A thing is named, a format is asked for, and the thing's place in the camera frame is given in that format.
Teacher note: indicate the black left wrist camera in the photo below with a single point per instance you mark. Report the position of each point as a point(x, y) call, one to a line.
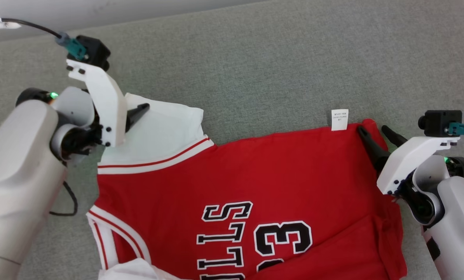
point(94, 50)

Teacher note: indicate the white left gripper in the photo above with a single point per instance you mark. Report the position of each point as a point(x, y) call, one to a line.
point(109, 109)

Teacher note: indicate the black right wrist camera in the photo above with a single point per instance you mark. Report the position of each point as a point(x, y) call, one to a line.
point(438, 122)

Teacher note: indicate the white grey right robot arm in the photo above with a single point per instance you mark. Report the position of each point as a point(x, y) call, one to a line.
point(461, 217)

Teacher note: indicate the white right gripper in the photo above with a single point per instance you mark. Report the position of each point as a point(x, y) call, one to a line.
point(410, 159)

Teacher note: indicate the teal left camera connector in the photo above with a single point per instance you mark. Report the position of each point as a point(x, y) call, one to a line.
point(73, 46)

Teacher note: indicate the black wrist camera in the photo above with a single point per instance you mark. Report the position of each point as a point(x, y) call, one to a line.
point(438, 122)
point(94, 50)

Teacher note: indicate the red Bulls basketball jersey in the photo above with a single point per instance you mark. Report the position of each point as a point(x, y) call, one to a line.
point(255, 175)

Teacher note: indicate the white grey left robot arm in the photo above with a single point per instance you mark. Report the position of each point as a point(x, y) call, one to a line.
point(18, 175)

